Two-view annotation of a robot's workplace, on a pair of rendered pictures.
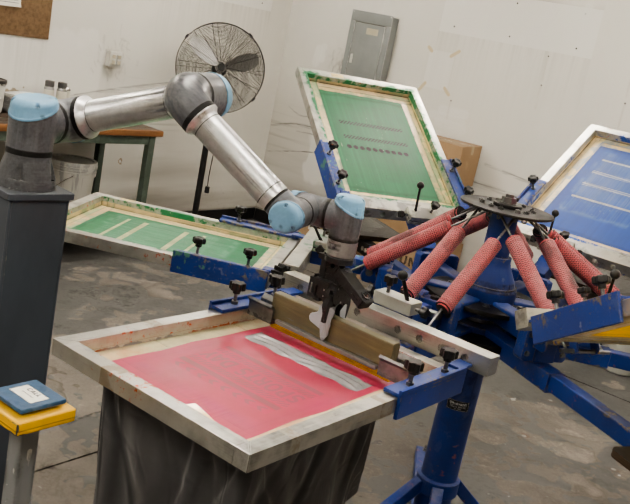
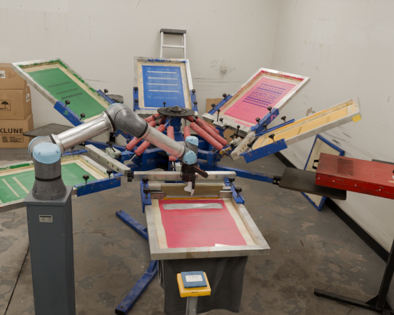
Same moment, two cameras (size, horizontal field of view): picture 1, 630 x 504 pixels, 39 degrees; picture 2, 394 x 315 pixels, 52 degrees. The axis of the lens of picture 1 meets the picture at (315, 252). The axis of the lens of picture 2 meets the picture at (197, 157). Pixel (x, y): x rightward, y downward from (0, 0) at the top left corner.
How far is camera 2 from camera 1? 1.70 m
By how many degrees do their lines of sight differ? 46
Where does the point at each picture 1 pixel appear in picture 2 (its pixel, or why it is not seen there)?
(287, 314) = (170, 192)
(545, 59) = (44, 15)
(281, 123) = not seen: outside the picture
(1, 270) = (64, 239)
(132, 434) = (186, 269)
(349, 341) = (202, 191)
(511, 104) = (33, 40)
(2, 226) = (59, 219)
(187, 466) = (218, 267)
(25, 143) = (55, 173)
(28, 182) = (62, 191)
